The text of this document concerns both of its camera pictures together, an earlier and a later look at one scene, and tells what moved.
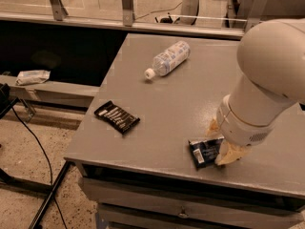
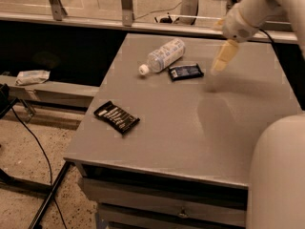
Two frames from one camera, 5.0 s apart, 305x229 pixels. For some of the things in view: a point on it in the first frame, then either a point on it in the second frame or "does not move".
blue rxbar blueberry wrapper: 204,152 to 185,72
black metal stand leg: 48,197 does not move
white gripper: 238,127 to 237,25
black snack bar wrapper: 115,114 does not move
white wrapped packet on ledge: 32,76 does not move
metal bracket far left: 58,9 does not move
